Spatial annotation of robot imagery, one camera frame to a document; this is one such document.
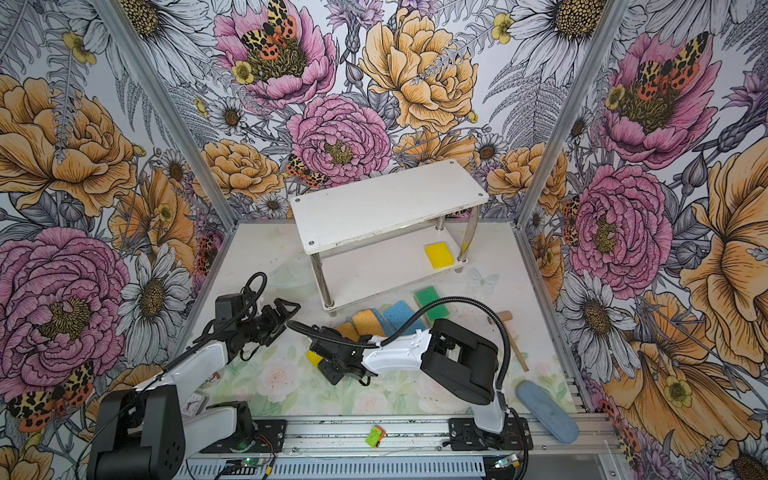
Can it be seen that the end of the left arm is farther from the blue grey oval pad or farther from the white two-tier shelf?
the blue grey oval pad

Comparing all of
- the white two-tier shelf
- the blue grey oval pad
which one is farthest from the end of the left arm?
the blue grey oval pad

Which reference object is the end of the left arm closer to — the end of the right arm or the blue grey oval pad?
the end of the right arm
